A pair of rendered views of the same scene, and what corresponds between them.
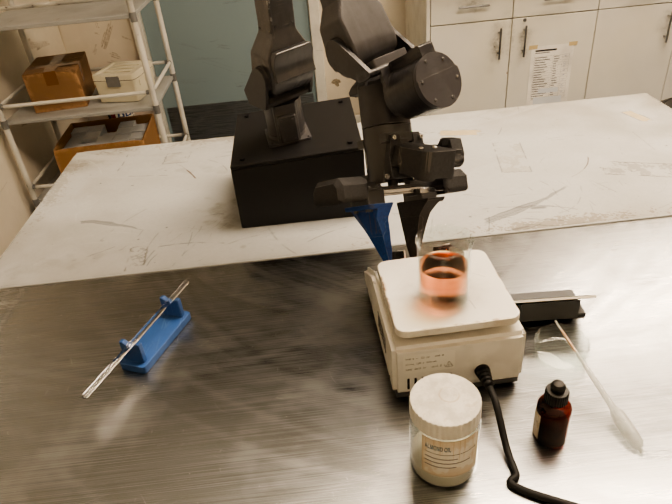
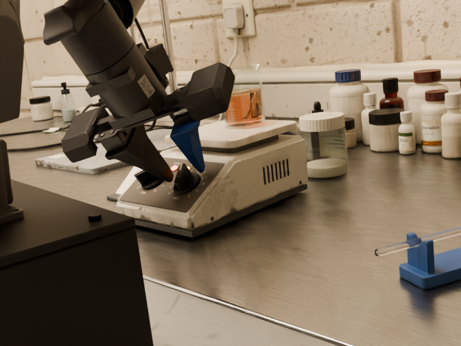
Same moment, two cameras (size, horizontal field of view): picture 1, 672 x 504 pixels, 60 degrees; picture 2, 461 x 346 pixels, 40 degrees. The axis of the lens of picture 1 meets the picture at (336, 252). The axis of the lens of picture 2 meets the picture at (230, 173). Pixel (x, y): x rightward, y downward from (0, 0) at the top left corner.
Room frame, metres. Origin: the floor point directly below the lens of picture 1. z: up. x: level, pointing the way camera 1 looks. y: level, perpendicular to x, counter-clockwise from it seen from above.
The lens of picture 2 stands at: (0.98, 0.45, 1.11)
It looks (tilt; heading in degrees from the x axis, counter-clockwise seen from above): 13 degrees down; 228
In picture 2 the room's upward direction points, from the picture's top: 7 degrees counter-clockwise
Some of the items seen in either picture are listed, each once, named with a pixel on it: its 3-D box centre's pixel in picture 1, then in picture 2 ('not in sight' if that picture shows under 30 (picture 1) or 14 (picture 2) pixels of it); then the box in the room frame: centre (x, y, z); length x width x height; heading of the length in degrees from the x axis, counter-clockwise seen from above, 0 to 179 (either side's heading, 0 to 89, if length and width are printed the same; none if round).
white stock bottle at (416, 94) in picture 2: not in sight; (428, 106); (0.11, -0.05, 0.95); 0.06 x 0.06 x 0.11
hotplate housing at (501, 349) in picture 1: (436, 308); (219, 172); (0.50, -0.10, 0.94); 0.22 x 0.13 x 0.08; 3
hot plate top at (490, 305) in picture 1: (443, 290); (230, 132); (0.47, -0.10, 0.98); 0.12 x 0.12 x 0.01; 3
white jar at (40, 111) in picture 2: not in sight; (41, 108); (0.14, -1.27, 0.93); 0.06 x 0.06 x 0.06
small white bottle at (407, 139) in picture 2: not in sight; (407, 132); (0.19, -0.04, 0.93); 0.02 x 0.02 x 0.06
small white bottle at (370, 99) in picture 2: not in sight; (371, 119); (0.15, -0.13, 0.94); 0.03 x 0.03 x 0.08
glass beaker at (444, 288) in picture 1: (443, 271); (244, 95); (0.45, -0.10, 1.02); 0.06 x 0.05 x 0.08; 165
